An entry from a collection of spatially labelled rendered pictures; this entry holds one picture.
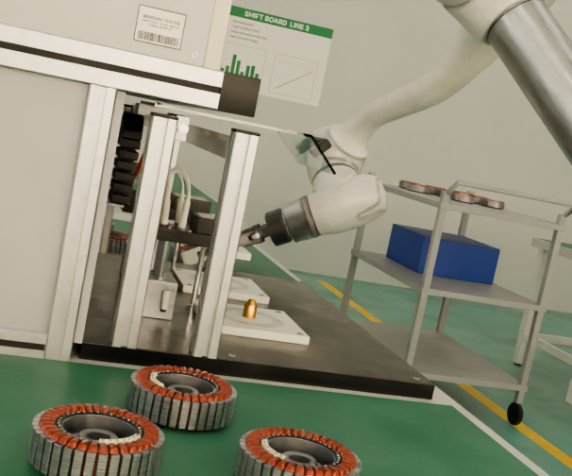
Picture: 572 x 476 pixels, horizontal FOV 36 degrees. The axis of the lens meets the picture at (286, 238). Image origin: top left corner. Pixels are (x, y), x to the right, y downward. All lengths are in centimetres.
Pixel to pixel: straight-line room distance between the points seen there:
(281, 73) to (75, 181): 579
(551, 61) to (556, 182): 644
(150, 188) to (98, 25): 23
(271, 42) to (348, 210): 505
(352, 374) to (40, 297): 41
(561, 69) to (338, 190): 60
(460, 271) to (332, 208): 245
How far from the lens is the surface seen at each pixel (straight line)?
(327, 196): 176
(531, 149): 762
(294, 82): 679
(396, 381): 118
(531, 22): 138
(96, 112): 102
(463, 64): 162
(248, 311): 129
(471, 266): 418
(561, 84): 133
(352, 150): 185
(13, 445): 81
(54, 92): 102
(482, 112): 738
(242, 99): 103
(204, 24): 117
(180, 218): 122
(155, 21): 116
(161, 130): 104
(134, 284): 106
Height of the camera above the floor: 106
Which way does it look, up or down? 7 degrees down
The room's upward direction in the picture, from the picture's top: 11 degrees clockwise
